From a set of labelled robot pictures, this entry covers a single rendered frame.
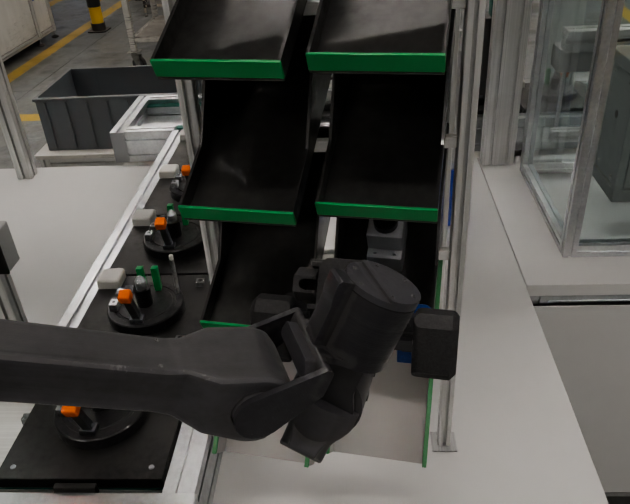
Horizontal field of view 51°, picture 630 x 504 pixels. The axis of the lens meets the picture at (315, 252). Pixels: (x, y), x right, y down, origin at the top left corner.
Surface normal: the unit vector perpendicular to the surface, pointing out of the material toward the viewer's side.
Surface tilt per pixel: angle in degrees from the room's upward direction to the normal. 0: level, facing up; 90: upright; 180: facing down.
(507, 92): 90
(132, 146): 90
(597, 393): 90
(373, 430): 45
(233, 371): 15
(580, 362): 90
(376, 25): 25
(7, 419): 0
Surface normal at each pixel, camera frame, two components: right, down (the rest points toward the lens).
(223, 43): -0.14, -0.54
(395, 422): -0.19, -0.22
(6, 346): 0.36, -0.85
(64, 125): -0.04, 0.54
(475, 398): -0.06, -0.84
